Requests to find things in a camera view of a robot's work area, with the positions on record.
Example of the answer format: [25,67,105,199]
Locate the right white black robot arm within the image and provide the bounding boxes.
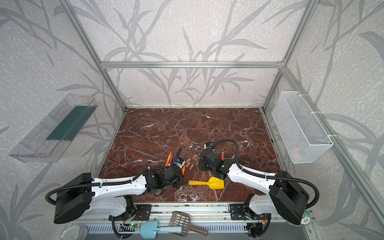
[200,140,320,225]

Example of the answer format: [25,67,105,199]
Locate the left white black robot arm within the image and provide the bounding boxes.
[45,164,184,224]

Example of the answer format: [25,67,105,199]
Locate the purple marker pen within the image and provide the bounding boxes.
[168,152,175,166]

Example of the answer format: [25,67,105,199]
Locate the yellow toy shovel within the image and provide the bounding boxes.
[188,177,225,190]

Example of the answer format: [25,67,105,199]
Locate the brown slotted scoop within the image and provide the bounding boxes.
[169,211,209,237]

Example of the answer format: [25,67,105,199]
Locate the light blue toy shovel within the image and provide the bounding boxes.
[140,221,183,240]

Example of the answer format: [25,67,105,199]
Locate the clear round lid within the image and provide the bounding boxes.
[60,225,89,240]

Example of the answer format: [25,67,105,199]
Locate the green label tape roll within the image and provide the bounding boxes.
[286,210,312,227]

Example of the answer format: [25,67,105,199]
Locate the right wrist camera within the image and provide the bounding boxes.
[204,142,214,149]

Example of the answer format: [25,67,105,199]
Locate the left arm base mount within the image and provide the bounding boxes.
[114,204,152,221]

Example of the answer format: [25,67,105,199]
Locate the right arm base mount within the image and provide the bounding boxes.
[229,204,269,221]

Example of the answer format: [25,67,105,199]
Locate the white wire mesh basket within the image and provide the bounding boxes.
[272,91,334,164]

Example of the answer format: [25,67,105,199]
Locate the clear plastic wall tray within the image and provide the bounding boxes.
[9,94,98,163]

